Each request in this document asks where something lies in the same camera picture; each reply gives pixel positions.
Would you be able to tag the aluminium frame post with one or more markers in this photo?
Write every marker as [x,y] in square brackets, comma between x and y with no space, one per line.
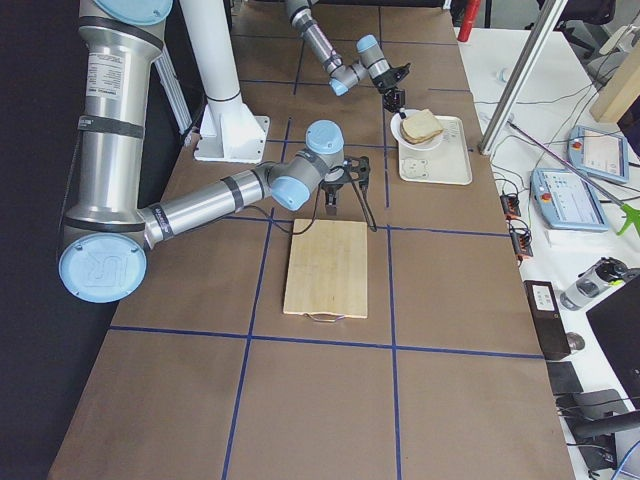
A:
[548,18]

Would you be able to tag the wooden cutting board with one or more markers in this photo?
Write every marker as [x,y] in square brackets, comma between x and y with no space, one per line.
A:
[327,270]

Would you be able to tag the aluminium rail behind pedestal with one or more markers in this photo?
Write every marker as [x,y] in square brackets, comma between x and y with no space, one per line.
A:
[171,85]

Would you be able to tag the near teach pendant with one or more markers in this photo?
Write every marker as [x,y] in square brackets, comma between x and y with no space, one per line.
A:
[566,202]

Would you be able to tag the white round plate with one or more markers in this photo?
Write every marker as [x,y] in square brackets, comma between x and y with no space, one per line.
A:
[396,130]

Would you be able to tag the green tipped grabber stick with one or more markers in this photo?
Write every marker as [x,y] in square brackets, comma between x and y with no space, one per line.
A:
[632,214]

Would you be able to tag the far teach pendant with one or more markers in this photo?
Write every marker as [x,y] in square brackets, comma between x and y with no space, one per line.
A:
[599,154]

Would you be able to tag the black power box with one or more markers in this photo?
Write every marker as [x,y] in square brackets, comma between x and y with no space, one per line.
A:
[547,320]

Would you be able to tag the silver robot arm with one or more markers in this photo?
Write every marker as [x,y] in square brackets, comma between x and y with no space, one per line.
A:
[371,64]
[119,215]

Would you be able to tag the wooden plank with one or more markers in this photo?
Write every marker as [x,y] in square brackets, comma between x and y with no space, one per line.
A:
[620,92]

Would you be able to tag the teach pendant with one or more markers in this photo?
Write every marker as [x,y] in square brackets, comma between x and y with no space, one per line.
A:
[566,202]
[599,154]

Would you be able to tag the red cylinder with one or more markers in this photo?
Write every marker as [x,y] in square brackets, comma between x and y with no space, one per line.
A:
[470,14]

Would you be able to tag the clear water bottle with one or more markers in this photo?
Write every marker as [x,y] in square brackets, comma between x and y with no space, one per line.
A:
[605,273]

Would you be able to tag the orange black connector block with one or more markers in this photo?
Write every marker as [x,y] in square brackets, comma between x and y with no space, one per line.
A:
[511,206]

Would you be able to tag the black monitor corner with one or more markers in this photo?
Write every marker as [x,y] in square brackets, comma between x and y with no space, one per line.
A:
[615,324]

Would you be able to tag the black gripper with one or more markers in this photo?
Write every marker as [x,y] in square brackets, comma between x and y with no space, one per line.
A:
[331,187]
[386,82]

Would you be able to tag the cream bear tray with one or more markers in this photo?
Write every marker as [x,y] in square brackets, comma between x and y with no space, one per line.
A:
[448,163]

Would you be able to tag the brown top bread slice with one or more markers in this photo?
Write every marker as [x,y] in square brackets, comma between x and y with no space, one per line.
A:
[421,122]

